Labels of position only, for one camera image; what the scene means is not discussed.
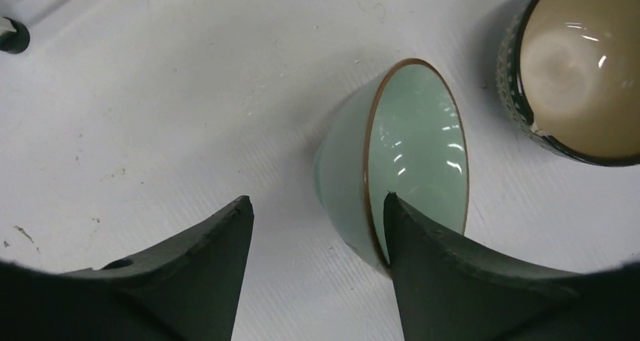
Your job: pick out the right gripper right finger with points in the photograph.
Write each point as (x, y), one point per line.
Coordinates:
(449, 287)

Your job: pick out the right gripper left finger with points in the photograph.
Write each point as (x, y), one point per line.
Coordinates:
(186, 287)

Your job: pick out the mint green bowl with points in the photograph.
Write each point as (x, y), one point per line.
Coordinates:
(401, 132)

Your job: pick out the brown dish under right arm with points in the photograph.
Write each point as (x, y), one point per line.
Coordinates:
(568, 75)

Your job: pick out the steel two-tier dish rack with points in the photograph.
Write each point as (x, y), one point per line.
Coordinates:
(15, 37)

